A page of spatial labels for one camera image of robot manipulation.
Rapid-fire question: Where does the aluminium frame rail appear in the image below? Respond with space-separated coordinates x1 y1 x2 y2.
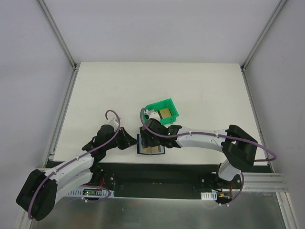
243 173 288 192

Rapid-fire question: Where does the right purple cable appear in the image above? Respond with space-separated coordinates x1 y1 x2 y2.
139 107 277 210

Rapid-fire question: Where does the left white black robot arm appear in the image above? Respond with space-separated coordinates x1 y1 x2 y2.
16 125 138 221

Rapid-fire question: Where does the black leather card holder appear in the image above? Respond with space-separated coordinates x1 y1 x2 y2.
137 134 165 156

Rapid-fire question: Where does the purple cable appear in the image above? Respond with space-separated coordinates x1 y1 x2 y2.
139 107 277 210
27 109 122 219

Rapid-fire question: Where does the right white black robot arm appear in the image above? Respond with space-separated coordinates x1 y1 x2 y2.
140 118 257 188

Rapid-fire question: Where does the green plastic bin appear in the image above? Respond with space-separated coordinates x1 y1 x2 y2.
145 98 179 125

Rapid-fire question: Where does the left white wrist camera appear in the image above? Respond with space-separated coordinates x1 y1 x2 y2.
107 117 119 125

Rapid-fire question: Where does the left white cable duct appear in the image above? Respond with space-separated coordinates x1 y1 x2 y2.
66 187 114 198

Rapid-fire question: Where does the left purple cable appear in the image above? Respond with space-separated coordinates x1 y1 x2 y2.
27 109 122 219

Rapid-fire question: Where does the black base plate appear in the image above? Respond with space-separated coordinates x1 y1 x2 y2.
73 163 243 198

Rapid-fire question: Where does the right white cable duct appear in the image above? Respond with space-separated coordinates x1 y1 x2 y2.
201 192 217 201

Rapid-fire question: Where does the white cable duct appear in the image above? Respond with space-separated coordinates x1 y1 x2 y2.
201 192 217 201
66 187 114 198

